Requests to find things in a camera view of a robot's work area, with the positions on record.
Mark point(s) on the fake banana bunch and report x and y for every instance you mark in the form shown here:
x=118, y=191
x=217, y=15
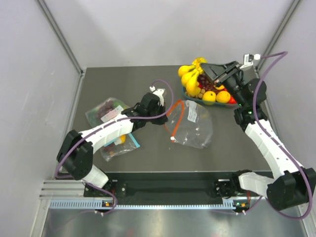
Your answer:
x=189, y=75

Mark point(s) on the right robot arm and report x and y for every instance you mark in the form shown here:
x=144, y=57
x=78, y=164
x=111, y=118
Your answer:
x=291, y=184

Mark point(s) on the upper blue zip bag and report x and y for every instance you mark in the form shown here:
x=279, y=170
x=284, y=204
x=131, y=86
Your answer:
x=105, y=111

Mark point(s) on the fake longan cluster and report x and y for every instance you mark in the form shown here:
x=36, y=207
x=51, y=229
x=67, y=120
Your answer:
x=197, y=96

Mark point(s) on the fake red tomato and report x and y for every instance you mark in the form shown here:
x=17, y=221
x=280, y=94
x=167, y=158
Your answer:
x=232, y=100

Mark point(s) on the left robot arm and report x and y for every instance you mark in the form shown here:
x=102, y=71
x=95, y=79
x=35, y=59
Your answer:
x=77, y=150

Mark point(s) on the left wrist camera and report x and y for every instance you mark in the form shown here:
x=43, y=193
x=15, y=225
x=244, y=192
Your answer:
x=160, y=93

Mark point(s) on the fake yellow lemon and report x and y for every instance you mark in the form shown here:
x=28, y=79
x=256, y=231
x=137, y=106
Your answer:
x=209, y=98

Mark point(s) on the teal plastic fruit basket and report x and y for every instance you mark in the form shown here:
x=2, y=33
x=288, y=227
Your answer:
x=199, y=101

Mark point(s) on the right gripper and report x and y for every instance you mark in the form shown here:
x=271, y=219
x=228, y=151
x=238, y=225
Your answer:
x=216, y=71

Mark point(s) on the red zip bag with fruit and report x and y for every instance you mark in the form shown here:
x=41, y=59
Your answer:
x=189, y=124

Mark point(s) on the grey slotted cable duct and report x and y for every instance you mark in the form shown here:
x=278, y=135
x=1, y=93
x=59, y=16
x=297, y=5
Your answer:
x=99, y=204

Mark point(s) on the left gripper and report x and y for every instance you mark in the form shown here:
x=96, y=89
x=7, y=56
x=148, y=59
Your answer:
x=161, y=120

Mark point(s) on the purple grape bunch from bag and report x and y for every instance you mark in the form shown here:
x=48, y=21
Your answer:
x=205, y=85

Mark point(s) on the lower blue zip bag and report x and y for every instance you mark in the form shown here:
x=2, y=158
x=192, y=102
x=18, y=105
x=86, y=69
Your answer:
x=124, y=144

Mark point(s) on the blue zip bag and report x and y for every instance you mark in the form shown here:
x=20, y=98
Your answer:
x=105, y=111
x=124, y=144

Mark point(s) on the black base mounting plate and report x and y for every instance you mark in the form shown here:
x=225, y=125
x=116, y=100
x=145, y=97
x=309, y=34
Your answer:
x=210, y=184

